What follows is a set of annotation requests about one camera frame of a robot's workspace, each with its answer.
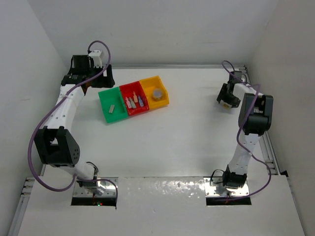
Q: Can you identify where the metal base plate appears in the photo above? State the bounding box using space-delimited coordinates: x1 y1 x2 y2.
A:
204 177 250 198
73 177 118 198

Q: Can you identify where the red plastic bin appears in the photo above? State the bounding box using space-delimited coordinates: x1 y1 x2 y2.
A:
120 81 149 116

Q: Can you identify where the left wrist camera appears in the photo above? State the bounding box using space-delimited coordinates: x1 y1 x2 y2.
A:
88 50 103 68

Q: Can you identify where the aluminium frame rail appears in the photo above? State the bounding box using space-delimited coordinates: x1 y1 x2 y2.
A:
73 64 247 70
240 65 280 176

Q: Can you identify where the aluminium frame rail back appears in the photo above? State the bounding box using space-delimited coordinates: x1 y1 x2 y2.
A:
73 64 247 70

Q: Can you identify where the green plastic bin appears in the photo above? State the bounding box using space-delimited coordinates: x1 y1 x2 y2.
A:
98 87 128 123

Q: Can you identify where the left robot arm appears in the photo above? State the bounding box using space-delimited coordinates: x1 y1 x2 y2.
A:
31 50 115 182

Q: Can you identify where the pink correction tape case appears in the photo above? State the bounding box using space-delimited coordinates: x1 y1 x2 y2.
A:
125 97 132 109

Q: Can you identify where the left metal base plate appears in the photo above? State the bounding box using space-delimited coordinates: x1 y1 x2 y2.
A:
73 177 118 198

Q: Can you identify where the aluminium frame rail right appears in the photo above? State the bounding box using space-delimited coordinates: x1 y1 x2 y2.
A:
240 65 280 176

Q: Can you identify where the grey eraser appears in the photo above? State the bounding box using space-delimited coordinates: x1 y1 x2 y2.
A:
108 104 115 114

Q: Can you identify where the round tape roll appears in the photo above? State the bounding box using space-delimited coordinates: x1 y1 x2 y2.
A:
152 88 163 101

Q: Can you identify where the blue correction tape case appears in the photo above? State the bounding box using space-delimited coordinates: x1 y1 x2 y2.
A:
138 95 144 107

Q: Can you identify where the yellow plastic bin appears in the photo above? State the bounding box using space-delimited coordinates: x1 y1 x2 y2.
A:
139 76 169 110

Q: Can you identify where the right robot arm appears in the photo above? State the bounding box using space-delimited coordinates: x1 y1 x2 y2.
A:
217 71 274 189

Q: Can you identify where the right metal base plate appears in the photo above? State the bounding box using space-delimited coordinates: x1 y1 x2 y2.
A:
204 177 250 198

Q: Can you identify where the green correction tape case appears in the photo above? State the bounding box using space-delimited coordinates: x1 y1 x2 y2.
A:
129 97 136 109

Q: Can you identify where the orange correction tape case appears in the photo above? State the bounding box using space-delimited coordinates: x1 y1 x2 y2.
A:
133 91 138 103

